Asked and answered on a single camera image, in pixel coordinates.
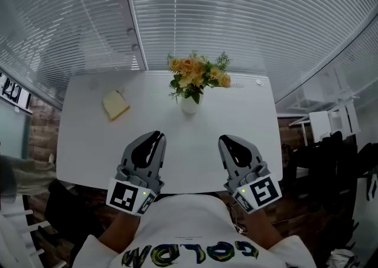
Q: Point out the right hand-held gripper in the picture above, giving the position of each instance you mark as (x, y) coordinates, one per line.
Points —
(264, 193)

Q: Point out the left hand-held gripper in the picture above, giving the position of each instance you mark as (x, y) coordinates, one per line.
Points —
(122, 197)

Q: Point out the white vase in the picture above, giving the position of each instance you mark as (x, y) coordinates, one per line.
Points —
(190, 107)

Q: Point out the yellow flowers bouquet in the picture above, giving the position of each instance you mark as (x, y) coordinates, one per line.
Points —
(192, 75)

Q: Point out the person's left forearm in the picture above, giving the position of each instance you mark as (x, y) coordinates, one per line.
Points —
(119, 232)

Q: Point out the person's right forearm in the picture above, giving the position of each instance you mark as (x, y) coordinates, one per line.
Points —
(263, 228)

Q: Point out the black office chair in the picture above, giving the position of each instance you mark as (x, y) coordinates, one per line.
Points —
(367, 160)
(316, 166)
(68, 210)

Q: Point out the person's white printed t-shirt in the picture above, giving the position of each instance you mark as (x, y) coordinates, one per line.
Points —
(192, 219)

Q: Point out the small white round fitting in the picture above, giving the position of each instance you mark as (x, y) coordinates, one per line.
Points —
(260, 83)

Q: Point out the white side table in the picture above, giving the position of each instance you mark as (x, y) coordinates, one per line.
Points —
(325, 125)

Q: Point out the round silver glass fitting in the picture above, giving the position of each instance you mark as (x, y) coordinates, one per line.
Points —
(135, 47)
(130, 31)

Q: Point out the white striped bag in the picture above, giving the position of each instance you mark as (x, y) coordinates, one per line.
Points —
(342, 259)

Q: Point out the white slatted rack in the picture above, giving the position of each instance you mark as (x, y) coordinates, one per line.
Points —
(17, 231)

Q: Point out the black and white wall picture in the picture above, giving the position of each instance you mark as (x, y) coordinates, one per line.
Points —
(14, 92)

